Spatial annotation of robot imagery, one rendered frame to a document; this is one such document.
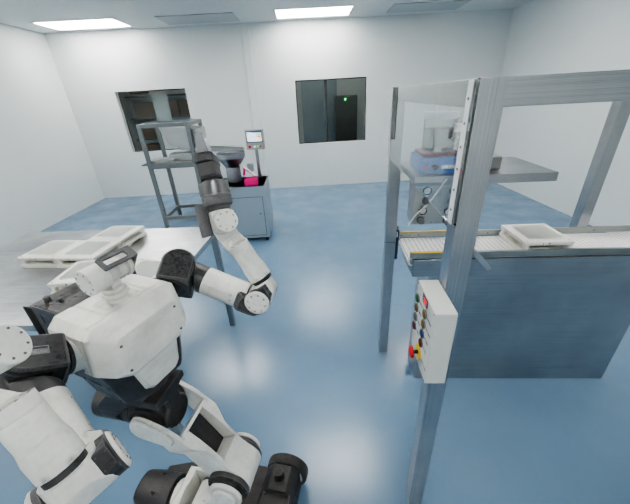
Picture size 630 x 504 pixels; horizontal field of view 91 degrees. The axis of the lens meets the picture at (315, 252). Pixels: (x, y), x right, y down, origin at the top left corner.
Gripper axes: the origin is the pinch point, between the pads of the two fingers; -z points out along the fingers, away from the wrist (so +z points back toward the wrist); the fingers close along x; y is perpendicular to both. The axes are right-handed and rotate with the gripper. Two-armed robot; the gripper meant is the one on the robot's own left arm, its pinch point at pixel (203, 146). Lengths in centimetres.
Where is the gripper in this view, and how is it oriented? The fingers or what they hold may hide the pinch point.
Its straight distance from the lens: 101.9
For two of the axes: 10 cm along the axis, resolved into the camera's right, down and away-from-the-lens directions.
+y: -9.7, 2.3, -0.5
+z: 2.2, 9.7, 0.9
